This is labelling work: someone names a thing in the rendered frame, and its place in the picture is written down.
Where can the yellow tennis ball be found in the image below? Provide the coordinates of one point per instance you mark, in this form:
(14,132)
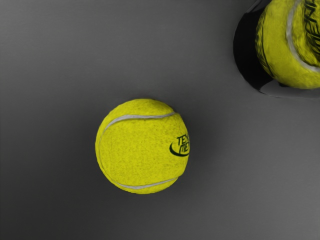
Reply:
(280,50)
(140,150)

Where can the glossy black cup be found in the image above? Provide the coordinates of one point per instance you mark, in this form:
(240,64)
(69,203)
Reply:
(243,52)

